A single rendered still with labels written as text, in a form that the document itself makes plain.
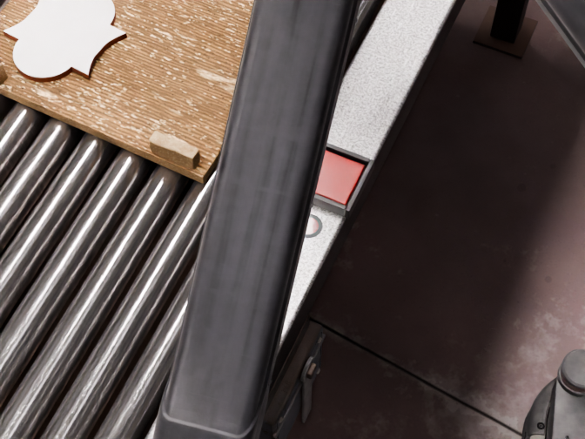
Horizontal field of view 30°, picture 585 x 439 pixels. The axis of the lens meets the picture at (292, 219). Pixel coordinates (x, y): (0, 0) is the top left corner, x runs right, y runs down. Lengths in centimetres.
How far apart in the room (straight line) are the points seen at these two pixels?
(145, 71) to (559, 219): 124
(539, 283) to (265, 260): 171
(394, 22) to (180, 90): 29
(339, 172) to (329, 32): 67
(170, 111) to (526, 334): 112
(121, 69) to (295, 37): 77
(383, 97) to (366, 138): 6
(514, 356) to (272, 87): 165
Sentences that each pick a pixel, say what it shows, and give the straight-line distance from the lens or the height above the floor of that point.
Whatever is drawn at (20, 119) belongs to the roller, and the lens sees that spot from 135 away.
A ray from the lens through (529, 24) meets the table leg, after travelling 266.
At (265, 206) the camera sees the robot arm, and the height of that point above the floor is 147.
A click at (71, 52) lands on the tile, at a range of 137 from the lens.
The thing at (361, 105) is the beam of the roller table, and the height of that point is 91.
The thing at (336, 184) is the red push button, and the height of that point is 93.
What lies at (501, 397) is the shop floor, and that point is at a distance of 216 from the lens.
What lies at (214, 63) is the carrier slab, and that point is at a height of 94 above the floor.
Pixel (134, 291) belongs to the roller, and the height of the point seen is 92.
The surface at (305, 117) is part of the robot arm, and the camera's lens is 59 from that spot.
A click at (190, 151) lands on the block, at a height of 96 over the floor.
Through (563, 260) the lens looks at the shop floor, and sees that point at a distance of 232.
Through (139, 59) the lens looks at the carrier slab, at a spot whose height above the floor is 94.
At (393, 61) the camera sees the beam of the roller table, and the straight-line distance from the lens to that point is 137.
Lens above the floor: 198
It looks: 59 degrees down
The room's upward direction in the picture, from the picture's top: straight up
